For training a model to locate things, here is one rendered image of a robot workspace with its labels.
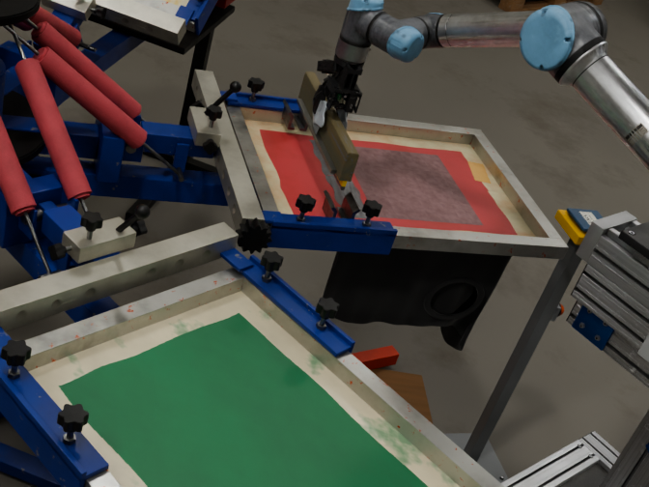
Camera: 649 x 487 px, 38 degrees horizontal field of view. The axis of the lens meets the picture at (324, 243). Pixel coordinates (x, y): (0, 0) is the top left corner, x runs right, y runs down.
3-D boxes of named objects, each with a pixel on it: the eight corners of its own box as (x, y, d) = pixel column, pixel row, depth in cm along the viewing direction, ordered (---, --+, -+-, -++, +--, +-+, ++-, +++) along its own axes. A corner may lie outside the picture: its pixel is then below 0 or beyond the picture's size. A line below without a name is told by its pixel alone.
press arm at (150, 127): (209, 146, 227) (212, 128, 225) (212, 158, 223) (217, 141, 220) (137, 138, 221) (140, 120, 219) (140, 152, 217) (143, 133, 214)
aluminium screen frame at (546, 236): (476, 140, 280) (480, 128, 278) (563, 259, 236) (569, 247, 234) (220, 110, 252) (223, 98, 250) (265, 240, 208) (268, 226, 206)
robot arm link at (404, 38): (438, 28, 208) (401, 8, 213) (409, 34, 200) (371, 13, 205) (427, 61, 212) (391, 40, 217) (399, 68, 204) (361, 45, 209)
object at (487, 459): (484, 434, 319) (603, 203, 267) (510, 485, 302) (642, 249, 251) (426, 435, 311) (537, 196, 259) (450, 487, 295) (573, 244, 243)
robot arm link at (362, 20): (373, 5, 204) (345, -12, 207) (359, 51, 210) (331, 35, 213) (394, 2, 209) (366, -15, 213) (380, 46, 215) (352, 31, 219)
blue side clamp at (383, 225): (382, 242, 222) (391, 218, 219) (388, 255, 219) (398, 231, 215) (262, 234, 212) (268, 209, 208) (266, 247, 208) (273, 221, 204)
